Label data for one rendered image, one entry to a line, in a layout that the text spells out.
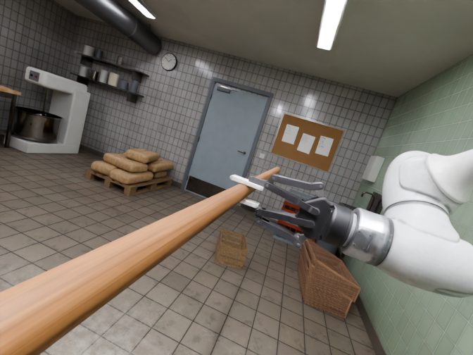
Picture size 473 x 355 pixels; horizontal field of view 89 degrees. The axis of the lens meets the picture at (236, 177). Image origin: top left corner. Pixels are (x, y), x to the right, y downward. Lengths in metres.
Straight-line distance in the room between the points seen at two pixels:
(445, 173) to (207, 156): 4.15
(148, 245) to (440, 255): 0.43
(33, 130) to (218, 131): 2.97
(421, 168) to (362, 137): 3.83
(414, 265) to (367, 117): 4.01
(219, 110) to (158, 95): 1.30
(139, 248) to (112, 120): 5.51
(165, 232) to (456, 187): 0.49
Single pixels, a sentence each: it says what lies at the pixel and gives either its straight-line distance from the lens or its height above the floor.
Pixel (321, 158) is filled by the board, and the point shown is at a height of 1.37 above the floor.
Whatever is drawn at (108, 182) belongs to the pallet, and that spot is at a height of 0.08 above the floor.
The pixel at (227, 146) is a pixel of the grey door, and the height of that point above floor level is 1.06.
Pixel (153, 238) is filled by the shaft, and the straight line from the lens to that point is 0.18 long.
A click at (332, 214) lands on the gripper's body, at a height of 1.22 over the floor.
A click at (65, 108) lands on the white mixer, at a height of 0.82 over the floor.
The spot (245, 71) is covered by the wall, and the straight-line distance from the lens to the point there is 4.58.
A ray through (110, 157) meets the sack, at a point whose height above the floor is 0.41.
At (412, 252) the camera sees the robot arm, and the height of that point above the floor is 1.21.
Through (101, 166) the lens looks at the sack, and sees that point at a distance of 4.05.
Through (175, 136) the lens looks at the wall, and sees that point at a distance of 4.82.
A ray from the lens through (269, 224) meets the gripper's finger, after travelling 0.48.
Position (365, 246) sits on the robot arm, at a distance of 0.47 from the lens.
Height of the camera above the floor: 1.29
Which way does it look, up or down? 9 degrees down
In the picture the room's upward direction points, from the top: 18 degrees clockwise
